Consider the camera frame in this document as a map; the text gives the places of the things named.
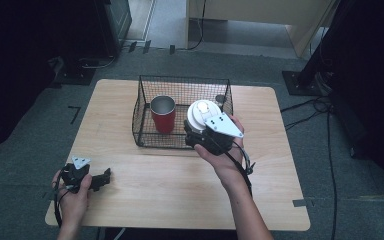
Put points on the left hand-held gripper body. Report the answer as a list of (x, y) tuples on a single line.
[(75, 178)]

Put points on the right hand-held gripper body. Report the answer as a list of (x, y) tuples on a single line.
[(221, 128)]

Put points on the clear bottle with white lid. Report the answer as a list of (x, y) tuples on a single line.
[(198, 115)]

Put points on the red cup with steel inside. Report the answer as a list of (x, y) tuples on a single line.
[(163, 121)]

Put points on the person's left hand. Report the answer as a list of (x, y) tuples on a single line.
[(73, 206)]

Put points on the person's right hand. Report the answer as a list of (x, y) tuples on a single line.
[(225, 166)]

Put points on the round grey table grommet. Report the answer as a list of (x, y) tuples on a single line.
[(220, 98)]

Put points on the grey tape strip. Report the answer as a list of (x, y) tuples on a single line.
[(299, 202), (47, 196)]

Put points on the black angle tape mark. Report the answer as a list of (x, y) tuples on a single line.
[(76, 111)]

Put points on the black floor tape strip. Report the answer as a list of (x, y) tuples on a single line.
[(147, 46), (172, 49), (132, 46)]

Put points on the dark curtain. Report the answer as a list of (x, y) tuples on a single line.
[(20, 66)]

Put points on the beige wooden furniture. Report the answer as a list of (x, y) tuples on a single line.
[(263, 10)]

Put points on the black cabinet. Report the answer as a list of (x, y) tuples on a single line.
[(113, 26)]

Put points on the black stand base plate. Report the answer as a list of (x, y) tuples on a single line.
[(296, 85), (75, 75)]

